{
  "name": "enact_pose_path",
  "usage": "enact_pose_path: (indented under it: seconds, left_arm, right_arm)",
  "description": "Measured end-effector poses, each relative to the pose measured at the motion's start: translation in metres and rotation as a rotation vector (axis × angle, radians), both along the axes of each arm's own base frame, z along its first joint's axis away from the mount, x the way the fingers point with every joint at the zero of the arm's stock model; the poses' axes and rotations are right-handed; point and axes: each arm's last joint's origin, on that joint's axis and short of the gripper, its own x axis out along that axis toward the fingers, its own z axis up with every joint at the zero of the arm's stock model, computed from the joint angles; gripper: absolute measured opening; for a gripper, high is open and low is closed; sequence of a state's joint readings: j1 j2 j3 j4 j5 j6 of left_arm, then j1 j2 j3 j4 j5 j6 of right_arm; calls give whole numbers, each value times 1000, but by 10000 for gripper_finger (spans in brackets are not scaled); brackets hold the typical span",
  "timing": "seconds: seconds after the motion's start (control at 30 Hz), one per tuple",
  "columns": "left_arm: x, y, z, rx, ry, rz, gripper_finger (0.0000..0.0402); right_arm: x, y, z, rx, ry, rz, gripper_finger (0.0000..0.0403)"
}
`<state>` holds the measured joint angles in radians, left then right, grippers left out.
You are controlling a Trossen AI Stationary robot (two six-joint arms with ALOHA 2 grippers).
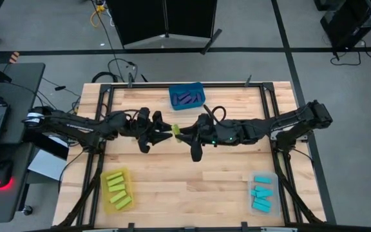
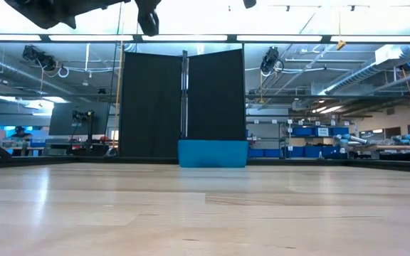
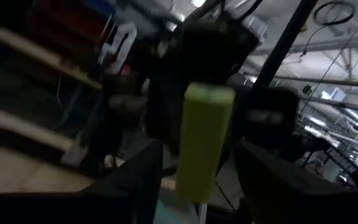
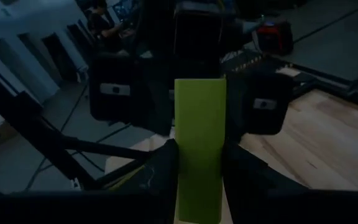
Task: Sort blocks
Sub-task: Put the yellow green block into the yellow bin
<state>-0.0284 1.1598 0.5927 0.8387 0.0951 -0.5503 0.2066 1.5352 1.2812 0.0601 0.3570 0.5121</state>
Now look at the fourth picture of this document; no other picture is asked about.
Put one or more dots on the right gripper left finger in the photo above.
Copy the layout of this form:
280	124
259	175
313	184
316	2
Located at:
163	174

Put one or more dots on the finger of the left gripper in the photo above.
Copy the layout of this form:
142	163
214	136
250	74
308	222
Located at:
259	118
120	105

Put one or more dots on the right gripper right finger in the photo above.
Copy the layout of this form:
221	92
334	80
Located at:
244	174

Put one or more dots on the lime green foam block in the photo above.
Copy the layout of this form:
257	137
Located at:
200	140

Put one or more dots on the red and black device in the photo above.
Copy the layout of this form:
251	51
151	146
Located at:
275	37

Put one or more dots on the person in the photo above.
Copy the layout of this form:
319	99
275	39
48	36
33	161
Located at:
104	28

